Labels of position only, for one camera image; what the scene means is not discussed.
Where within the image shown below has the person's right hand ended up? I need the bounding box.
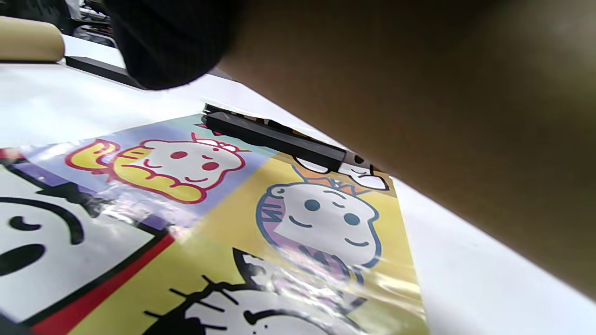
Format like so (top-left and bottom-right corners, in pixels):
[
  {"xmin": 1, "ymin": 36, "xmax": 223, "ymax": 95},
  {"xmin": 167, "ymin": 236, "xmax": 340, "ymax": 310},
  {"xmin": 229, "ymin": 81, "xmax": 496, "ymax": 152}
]
[{"xmin": 102, "ymin": 0, "xmax": 238, "ymax": 91}]

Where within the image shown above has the black rectangular bar weight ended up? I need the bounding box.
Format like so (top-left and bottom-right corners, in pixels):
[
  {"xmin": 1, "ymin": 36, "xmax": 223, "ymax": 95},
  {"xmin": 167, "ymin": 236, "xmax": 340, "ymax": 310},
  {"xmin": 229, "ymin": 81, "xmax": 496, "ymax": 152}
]
[
  {"xmin": 65, "ymin": 56, "xmax": 146, "ymax": 90},
  {"xmin": 201, "ymin": 104, "xmax": 348, "ymax": 174}
]

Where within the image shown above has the brown cardboard mailing tube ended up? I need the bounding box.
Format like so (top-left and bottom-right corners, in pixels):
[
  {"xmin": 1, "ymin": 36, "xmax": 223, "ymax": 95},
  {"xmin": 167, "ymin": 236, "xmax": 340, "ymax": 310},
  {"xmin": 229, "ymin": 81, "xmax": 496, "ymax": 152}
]
[
  {"xmin": 218, "ymin": 0, "xmax": 596, "ymax": 301},
  {"xmin": 0, "ymin": 16, "xmax": 66, "ymax": 63}
]

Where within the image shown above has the colourful cartoon poster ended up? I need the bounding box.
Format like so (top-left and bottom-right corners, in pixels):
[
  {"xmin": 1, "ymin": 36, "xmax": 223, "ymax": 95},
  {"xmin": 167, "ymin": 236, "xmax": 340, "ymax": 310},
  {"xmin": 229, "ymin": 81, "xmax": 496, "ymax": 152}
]
[{"xmin": 0, "ymin": 113, "xmax": 430, "ymax": 335}]

